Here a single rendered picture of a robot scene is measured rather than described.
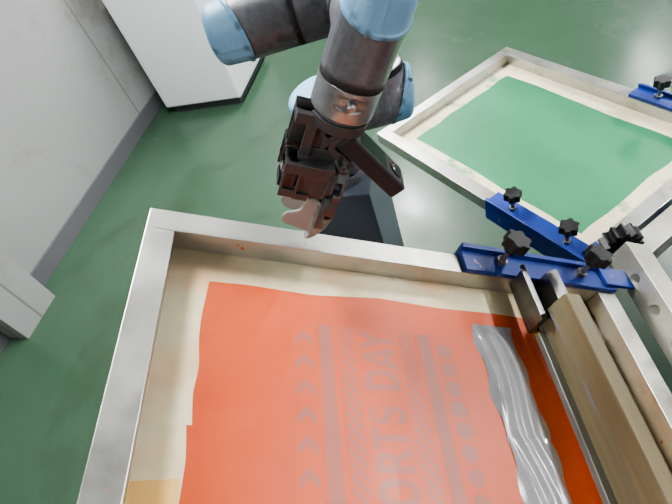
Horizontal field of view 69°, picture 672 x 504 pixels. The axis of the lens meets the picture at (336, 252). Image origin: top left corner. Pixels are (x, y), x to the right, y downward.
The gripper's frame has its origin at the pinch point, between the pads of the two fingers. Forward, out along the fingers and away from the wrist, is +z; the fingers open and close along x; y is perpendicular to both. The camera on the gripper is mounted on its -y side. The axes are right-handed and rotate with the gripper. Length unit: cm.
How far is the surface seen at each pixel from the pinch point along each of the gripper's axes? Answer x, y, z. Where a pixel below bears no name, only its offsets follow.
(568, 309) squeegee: 11.9, -36.5, -4.0
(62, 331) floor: -116, 83, 224
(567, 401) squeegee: 23.4, -35.1, 1.6
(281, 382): 21.4, 3.5, 5.7
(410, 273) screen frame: 1.8, -17.1, 4.2
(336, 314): 10.3, -4.5, 5.7
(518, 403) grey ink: 22.3, -30.1, 5.3
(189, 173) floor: -233, 29, 190
